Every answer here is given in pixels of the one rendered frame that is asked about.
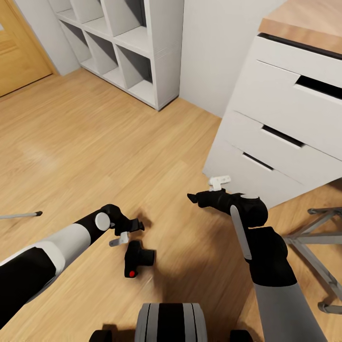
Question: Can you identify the digital camera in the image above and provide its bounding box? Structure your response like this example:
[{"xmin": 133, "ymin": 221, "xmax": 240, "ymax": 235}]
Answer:
[{"xmin": 124, "ymin": 240, "xmax": 154, "ymax": 278}]

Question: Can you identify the robot trunk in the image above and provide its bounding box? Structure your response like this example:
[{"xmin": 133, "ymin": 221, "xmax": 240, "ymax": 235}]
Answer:
[{"xmin": 134, "ymin": 303, "xmax": 208, "ymax": 342}]

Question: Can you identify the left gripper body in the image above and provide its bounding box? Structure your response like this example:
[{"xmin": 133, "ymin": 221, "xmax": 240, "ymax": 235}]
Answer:
[{"xmin": 114, "ymin": 218, "xmax": 139, "ymax": 236}]

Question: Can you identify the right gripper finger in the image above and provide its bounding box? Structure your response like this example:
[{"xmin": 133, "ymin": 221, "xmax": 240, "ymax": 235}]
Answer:
[{"xmin": 187, "ymin": 193, "xmax": 198, "ymax": 204}]

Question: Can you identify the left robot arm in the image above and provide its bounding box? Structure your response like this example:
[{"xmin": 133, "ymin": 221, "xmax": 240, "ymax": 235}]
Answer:
[{"xmin": 0, "ymin": 204, "xmax": 145, "ymax": 330}]

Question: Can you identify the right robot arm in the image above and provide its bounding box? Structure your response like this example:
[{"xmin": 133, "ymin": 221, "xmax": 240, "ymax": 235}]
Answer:
[{"xmin": 187, "ymin": 175, "xmax": 328, "ymax": 342}]

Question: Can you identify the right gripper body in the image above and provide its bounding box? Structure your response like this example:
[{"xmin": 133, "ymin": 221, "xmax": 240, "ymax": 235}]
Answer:
[{"xmin": 198, "ymin": 188, "xmax": 227, "ymax": 211}]

